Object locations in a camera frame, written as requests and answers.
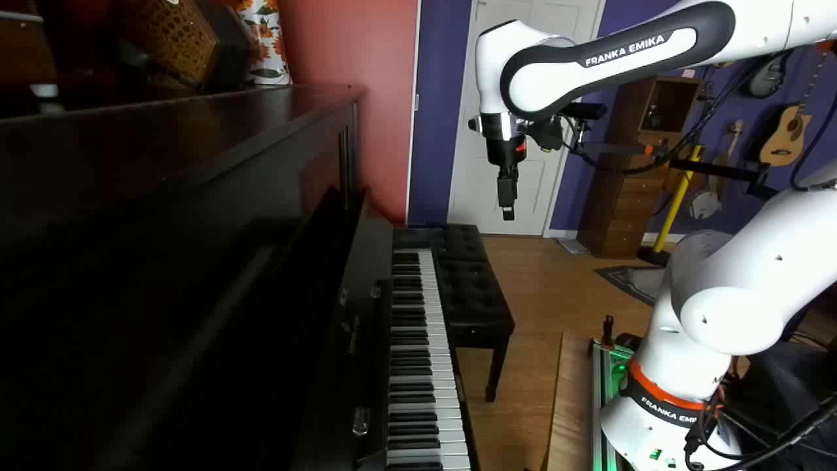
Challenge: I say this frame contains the black upright piano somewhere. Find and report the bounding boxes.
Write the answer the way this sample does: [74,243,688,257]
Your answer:
[0,82,485,471]

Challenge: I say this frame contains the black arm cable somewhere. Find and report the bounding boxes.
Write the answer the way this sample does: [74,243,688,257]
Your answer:
[557,52,774,178]

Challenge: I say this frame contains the white panel door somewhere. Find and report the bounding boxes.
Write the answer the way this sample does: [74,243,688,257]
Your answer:
[446,0,609,242]

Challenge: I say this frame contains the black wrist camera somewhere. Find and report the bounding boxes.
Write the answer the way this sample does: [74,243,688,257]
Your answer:
[522,99,609,154]

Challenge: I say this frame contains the woven brown basket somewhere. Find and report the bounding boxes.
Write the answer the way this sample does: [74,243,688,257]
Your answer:
[118,0,222,91]

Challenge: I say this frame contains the small wooden ukulele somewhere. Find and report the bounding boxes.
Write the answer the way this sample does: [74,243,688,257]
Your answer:
[756,103,812,171]

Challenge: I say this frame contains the round grey banjo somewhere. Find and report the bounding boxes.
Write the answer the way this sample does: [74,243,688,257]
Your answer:
[744,51,792,103]

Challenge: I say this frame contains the black base cables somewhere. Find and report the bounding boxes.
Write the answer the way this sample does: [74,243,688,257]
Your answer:
[681,375,837,471]

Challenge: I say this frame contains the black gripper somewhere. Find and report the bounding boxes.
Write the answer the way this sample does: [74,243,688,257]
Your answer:
[481,111,532,223]

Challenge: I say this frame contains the black metal bar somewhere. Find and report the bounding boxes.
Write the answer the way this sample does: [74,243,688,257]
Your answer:
[668,154,779,201]

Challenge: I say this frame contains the green lit metal frame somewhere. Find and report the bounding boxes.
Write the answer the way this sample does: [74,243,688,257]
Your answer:
[588,315,635,471]

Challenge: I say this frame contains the brown wooden cabinet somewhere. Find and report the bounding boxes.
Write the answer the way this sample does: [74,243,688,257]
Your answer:
[575,76,706,261]

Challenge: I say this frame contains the yellow broom handle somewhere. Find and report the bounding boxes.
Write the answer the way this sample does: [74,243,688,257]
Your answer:
[635,142,706,267]

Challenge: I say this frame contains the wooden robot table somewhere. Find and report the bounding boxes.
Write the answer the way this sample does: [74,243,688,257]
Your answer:
[543,329,613,471]

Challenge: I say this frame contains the black tufted piano bench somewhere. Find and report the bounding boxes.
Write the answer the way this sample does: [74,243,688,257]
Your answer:
[392,223,518,407]

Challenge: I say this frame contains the grey floor mat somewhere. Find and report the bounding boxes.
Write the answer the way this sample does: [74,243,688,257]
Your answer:
[594,261,669,310]

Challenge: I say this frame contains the grey wall-hung mandolin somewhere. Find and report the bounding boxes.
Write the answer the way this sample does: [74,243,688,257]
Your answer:
[685,119,748,223]

